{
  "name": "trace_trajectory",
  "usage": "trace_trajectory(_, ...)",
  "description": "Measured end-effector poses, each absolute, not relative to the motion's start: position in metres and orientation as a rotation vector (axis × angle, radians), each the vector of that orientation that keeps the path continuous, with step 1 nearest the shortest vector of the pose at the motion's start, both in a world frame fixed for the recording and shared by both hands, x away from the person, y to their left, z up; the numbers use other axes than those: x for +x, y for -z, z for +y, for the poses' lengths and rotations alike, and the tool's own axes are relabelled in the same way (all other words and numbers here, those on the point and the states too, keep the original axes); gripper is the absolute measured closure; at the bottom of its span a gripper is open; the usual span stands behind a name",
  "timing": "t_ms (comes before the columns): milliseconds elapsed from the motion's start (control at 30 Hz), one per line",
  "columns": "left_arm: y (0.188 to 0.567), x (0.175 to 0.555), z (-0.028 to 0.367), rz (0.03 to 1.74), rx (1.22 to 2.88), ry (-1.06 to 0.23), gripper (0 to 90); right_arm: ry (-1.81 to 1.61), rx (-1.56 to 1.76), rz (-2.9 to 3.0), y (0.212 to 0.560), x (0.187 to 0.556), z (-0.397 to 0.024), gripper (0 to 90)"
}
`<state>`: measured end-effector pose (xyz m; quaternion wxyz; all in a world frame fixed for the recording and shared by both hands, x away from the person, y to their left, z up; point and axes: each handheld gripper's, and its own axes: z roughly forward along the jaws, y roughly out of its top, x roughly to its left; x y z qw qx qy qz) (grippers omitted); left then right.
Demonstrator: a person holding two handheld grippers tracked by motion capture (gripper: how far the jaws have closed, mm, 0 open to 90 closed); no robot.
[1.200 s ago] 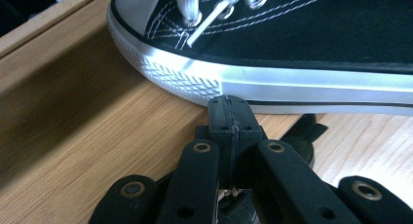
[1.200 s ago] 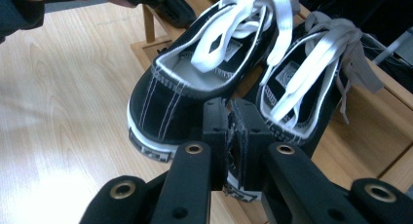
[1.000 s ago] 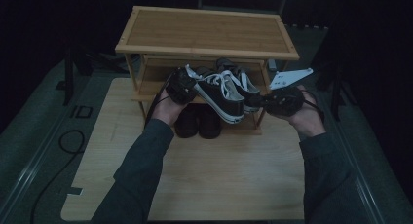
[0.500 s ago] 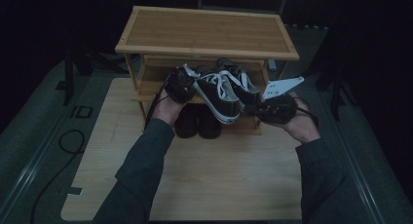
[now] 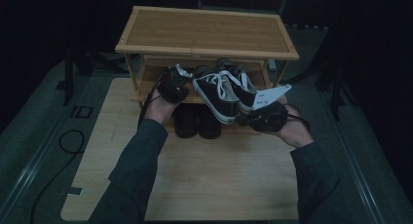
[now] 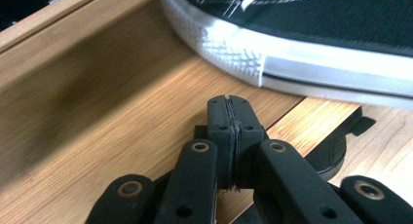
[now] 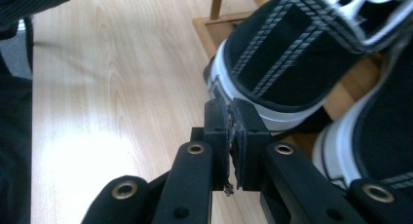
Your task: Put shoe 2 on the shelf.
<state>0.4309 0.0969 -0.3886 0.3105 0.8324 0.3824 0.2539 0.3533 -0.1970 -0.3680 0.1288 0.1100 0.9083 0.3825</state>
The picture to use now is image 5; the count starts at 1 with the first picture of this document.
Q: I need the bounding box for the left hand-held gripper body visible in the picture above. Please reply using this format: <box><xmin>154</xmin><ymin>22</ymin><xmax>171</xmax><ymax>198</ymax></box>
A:
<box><xmin>157</xmin><ymin>63</ymin><xmax>195</xmax><ymax>104</ymax></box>

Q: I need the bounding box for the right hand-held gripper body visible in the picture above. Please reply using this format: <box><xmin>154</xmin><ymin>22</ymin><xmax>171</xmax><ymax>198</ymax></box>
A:
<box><xmin>250</xmin><ymin>84</ymin><xmax>292</xmax><ymax>132</ymax></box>

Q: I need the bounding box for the black white canvas sneaker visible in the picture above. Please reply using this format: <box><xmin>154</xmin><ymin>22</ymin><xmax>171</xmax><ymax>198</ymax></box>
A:
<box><xmin>216</xmin><ymin>56</ymin><xmax>261</xmax><ymax>113</ymax></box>
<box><xmin>191</xmin><ymin>64</ymin><xmax>242</xmax><ymax>126</ymax></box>

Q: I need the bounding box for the wooden shoe rack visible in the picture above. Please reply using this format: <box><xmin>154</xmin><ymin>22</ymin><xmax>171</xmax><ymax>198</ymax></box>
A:
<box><xmin>114</xmin><ymin>5</ymin><xmax>301</xmax><ymax>136</ymax></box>

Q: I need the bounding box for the person's left hand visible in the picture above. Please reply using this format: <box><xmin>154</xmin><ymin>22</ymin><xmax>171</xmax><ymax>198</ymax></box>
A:
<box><xmin>143</xmin><ymin>87</ymin><xmax>179</xmax><ymax>126</ymax></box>

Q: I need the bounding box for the person's right hand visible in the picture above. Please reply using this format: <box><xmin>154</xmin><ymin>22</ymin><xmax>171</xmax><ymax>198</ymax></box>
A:
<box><xmin>274</xmin><ymin>94</ymin><xmax>316</xmax><ymax>150</ymax></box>

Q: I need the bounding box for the black shoe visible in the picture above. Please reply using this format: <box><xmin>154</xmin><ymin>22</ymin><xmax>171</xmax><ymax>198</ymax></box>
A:
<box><xmin>198</xmin><ymin>104</ymin><xmax>223</xmax><ymax>140</ymax></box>
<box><xmin>173</xmin><ymin>103</ymin><xmax>200</xmax><ymax>139</ymax></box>

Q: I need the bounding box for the black metal stand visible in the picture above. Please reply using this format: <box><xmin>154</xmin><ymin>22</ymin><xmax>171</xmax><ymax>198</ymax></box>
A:
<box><xmin>312</xmin><ymin>22</ymin><xmax>358</xmax><ymax>122</ymax></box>
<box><xmin>62</xmin><ymin>46</ymin><xmax>131</xmax><ymax>107</ymax></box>

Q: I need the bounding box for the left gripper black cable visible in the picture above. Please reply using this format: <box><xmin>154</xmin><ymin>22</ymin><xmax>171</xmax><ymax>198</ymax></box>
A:
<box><xmin>137</xmin><ymin>72</ymin><xmax>164</xmax><ymax>128</ymax></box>

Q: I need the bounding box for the black floor cable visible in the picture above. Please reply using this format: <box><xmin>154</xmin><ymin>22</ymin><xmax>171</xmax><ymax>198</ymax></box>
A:
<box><xmin>30</xmin><ymin>129</ymin><xmax>87</xmax><ymax>224</ymax></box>

